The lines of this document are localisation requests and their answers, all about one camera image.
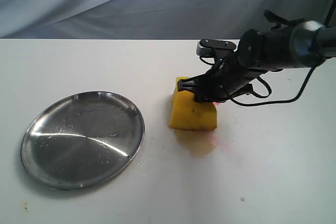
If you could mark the grey backdrop cloth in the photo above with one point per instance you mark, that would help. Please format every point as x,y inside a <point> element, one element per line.
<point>147,19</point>

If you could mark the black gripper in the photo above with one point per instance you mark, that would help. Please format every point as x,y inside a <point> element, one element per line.
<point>226,79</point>

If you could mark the round stainless steel plate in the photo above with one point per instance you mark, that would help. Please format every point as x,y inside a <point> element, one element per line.
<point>82,141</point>

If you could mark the yellowish liquid spill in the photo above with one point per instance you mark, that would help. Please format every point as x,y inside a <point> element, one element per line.
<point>198,144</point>

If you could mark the yellow sponge block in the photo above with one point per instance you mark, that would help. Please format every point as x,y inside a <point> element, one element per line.
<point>191,116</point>

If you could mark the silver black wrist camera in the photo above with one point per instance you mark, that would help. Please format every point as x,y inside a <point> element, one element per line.
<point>207,47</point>

